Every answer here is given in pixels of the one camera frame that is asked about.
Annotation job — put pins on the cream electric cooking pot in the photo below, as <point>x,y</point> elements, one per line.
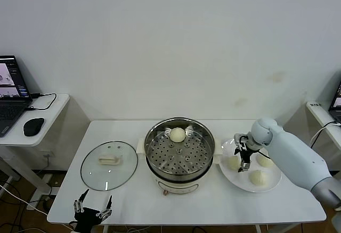
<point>181,186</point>

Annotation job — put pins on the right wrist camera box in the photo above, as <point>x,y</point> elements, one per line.
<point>239,140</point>

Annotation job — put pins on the white side table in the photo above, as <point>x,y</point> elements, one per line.
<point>319,115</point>
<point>53,118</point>

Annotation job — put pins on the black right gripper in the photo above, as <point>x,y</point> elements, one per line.
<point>245,156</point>

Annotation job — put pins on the black open laptop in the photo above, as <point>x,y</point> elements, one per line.
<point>336,105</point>
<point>10,110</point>

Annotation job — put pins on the white steamed baozi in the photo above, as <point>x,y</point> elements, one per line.
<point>177,135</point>
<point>257,177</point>
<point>264,161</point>
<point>232,162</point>

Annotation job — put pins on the stainless steel steamer basket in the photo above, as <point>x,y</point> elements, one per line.
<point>160,150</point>

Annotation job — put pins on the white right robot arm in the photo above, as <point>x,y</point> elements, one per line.
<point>293,155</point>

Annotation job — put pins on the white wall socket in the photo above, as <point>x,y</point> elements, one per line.
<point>47,154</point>

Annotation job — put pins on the white round plate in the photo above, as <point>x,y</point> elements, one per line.
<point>239,182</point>

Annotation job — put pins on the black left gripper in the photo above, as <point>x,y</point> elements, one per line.
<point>86,218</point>

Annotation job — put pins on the black computer mouse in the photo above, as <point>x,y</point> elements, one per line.
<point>33,126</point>

